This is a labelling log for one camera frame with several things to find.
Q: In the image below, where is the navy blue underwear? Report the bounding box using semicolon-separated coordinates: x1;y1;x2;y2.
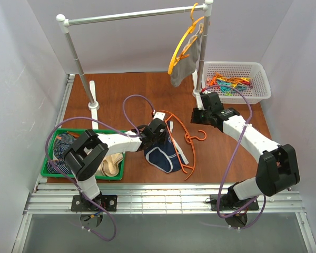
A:
144;119;189;173

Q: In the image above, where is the orange plastic hanger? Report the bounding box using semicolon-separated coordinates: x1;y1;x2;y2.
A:
159;110;207;181

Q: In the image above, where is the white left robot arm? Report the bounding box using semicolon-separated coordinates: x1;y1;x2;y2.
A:
63;112;167;211

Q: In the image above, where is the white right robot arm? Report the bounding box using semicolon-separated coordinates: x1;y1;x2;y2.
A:
191;92;300;207

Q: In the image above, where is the beige underwear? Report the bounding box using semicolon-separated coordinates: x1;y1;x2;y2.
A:
95;153;124;177

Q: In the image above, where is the grey hanging underwear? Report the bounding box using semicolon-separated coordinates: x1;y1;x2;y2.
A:
170;23;204;87

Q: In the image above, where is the yellow plastic hanger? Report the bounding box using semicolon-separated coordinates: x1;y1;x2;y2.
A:
167;3;206;76

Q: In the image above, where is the striped blue underwear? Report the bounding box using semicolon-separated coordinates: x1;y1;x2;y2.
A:
52;132;76;174

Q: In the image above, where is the white clothes rack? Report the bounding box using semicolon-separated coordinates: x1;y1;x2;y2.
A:
56;1;213;120

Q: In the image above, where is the teal clothespin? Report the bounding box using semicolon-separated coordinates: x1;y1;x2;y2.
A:
231;85;248;93

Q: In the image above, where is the white plastic basket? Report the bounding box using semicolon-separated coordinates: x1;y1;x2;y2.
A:
202;61;271;104

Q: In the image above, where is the green plastic tray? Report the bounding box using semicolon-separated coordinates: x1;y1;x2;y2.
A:
41;128;125;181

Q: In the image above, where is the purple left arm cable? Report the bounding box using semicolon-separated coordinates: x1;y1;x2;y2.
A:
46;94;156;242

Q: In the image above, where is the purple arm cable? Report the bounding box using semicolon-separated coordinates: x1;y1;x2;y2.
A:
201;84;266;230
46;94;156;242

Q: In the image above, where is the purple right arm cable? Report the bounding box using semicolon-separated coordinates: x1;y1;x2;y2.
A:
201;84;266;230

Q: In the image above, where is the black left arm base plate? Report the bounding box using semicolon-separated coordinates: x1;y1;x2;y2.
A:
71;194;118;212

